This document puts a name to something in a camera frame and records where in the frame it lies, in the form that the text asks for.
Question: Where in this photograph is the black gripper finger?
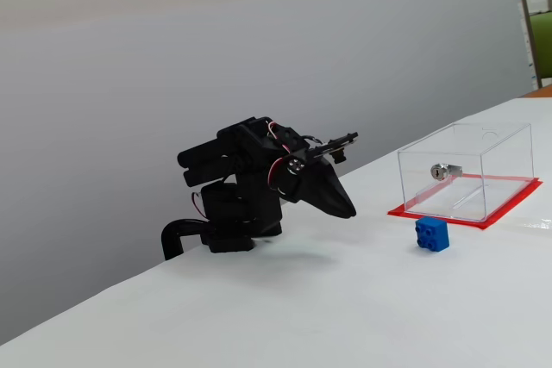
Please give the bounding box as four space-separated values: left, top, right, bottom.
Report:
275 153 356 219
310 155 357 215

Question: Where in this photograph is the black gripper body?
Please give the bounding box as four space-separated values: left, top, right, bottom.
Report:
258 124 312 171

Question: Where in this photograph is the blue lego brick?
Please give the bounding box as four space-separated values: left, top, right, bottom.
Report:
414 215 450 253

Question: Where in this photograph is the transparent acrylic box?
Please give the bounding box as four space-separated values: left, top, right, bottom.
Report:
397 122 535 223

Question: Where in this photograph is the silver cam lock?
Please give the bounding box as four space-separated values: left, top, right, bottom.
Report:
430 163 463 180

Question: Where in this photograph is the black table clamp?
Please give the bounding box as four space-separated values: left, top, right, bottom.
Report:
160 217 212 261

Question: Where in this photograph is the red tape rectangle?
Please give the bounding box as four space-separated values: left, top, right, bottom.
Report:
386 172 543 231

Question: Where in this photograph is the brown wooden table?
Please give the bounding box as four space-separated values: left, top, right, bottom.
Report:
519 84 552 100

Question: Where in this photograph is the green object behind shelf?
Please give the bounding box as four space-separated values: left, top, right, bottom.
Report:
529 11 552 88

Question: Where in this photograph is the red white gripper servo cable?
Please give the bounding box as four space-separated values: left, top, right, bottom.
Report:
266 121 298 196

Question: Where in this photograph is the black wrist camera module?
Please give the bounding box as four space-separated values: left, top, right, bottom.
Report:
304 129 360 165

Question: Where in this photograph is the metal shelf frame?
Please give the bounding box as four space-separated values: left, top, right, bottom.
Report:
512 0 552 90

